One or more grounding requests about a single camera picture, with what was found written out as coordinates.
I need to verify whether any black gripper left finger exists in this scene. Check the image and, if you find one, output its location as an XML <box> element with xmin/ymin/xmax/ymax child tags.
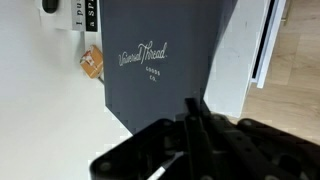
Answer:
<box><xmin>89</xmin><ymin>97</ymin><xmax>214</xmax><ymax>180</ymax></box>

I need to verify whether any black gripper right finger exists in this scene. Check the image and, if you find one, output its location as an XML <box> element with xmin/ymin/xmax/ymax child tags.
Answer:
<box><xmin>199</xmin><ymin>99</ymin><xmax>320</xmax><ymax>180</ymax></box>

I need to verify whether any navy blue gift box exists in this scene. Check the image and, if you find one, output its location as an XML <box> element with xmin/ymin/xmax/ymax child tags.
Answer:
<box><xmin>98</xmin><ymin>0</ymin><xmax>239</xmax><ymax>136</ymax></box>

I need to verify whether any black rounded object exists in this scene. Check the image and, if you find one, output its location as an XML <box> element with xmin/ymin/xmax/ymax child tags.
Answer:
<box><xmin>42</xmin><ymin>0</ymin><xmax>60</xmax><ymax>14</ymax></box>

